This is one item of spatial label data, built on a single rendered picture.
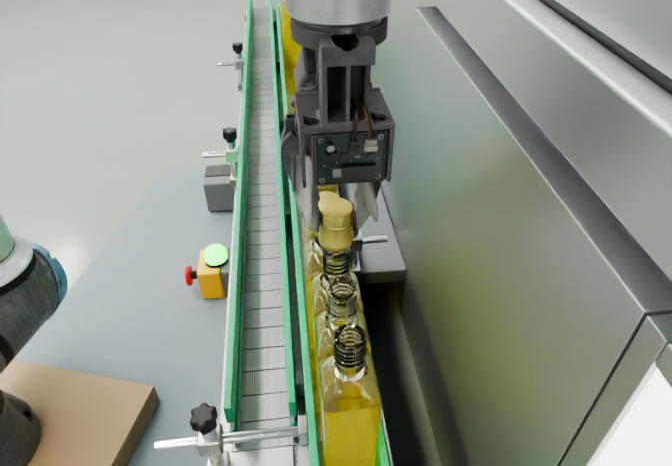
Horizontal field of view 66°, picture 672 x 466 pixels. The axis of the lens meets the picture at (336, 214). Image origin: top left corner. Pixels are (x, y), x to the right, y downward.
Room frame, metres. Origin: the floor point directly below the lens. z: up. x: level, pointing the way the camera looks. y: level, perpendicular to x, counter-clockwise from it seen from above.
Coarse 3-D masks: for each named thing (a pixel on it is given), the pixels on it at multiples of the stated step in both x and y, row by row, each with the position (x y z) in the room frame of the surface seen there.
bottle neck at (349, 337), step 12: (348, 324) 0.30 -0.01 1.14; (336, 336) 0.28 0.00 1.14; (348, 336) 0.30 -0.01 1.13; (360, 336) 0.29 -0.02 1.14; (336, 348) 0.28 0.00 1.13; (348, 348) 0.27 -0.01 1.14; (360, 348) 0.27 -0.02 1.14; (336, 360) 0.28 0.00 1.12; (348, 360) 0.27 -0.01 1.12; (360, 360) 0.27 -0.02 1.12; (336, 372) 0.28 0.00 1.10; (348, 372) 0.27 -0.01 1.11; (360, 372) 0.28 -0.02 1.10
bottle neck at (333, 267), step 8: (328, 256) 0.39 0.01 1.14; (336, 256) 0.39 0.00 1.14; (344, 256) 0.39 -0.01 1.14; (328, 264) 0.39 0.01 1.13; (336, 264) 0.39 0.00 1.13; (344, 264) 0.39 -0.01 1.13; (328, 272) 0.39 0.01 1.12; (336, 272) 0.39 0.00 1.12; (344, 272) 0.39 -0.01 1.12; (328, 280) 0.39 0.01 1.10
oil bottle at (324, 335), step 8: (360, 312) 0.36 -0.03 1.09; (320, 320) 0.35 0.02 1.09; (360, 320) 0.35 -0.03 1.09; (320, 328) 0.34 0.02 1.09; (328, 328) 0.33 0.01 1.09; (320, 336) 0.33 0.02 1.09; (328, 336) 0.33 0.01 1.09; (368, 336) 0.33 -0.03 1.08; (320, 344) 0.32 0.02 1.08; (328, 344) 0.32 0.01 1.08; (368, 344) 0.33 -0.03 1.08; (320, 352) 0.32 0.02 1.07; (328, 352) 0.32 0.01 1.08; (368, 352) 0.32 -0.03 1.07; (320, 360) 0.31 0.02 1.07; (320, 440) 0.32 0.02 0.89
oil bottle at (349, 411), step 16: (320, 368) 0.30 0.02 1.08; (368, 368) 0.29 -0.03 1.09; (320, 384) 0.28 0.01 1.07; (336, 384) 0.27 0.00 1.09; (352, 384) 0.27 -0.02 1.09; (368, 384) 0.27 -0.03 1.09; (320, 400) 0.28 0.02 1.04; (336, 400) 0.26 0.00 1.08; (352, 400) 0.26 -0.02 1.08; (368, 400) 0.26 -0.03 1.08; (320, 416) 0.29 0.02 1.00; (336, 416) 0.26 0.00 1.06; (352, 416) 0.26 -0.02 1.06; (368, 416) 0.26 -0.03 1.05; (320, 432) 0.30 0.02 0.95; (336, 432) 0.26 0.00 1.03; (352, 432) 0.26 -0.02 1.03; (368, 432) 0.26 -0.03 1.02; (336, 448) 0.26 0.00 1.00; (352, 448) 0.26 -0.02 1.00; (368, 448) 0.26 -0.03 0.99; (336, 464) 0.26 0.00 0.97; (352, 464) 0.26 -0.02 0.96; (368, 464) 0.26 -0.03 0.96
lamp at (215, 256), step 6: (210, 246) 0.72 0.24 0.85; (216, 246) 0.72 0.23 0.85; (222, 246) 0.72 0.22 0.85; (204, 252) 0.71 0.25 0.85; (210, 252) 0.70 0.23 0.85; (216, 252) 0.70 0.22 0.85; (222, 252) 0.70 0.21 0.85; (204, 258) 0.70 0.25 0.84; (210, 258) 0.69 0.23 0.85; (216, 258) 0.69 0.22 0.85; (222, 258) 0.70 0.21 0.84; (210, 264) 0.69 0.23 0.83; (216, 264) 0.69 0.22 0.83; (222, 264) 0.69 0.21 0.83
